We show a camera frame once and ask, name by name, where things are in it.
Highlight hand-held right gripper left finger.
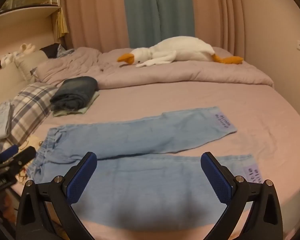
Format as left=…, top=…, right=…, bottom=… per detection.
left=16, top=151, right=98, bottom=240

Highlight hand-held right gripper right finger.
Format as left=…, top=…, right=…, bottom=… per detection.
left=200, top=151, right=283, bottom=240

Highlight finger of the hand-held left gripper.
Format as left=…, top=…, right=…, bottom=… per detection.
left=0, top=144, right=19, bottom=167
left=7, top=146, right=37, bottom=172

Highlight light blue denim pants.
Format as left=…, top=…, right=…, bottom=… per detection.
left=27, top=106, right=263, bottom=232

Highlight folded pale blue garment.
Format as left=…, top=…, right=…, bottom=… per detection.
left=0, top=99, right=13, bottom=141

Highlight plaid pillow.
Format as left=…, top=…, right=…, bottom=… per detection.
left=0, top=82, right=58, bottom=155

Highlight folded green cloth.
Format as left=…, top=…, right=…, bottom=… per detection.
left=52, top=91, right=100, bottom=117

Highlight pink bed sheet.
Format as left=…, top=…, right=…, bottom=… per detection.
left=0, top=79, right=300, bottom=240

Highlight folded dark denim jeans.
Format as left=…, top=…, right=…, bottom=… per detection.
left=49, top=76, right=99, bottom=111

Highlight white and black plush toy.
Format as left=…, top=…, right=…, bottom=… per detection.
left=0, top=52, right=17, bottom=69

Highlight beige plush toy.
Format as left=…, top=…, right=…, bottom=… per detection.
left=15, top=43, right=36, bottom=56

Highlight pink quilt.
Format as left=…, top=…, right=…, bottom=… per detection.
left=35, top=46, right=275, bottom=91

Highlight black cloth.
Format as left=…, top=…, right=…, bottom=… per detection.
left=39, top=43, right=66, bottom=59

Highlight blue patterned cloth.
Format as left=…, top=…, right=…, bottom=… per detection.
left=56, top=45, right=76, bottom=58

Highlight white goose plush toy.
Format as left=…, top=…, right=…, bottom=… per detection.
left=117, top=36, right=244, bottom=68

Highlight yellow hanging cloth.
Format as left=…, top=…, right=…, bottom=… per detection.
left=55, top=7, right=69, bottom=39

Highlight pink curtain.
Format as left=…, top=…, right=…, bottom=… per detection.
left=62, top=0, right=131, bottom=53
left=189, top=0, right=249, bottom=57

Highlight blue curtain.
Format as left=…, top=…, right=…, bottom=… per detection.
left=121, top=0, right=196, bottom=49

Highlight white wall shelf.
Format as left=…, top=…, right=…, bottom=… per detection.
left=0, top=0, right=63, bottom=42

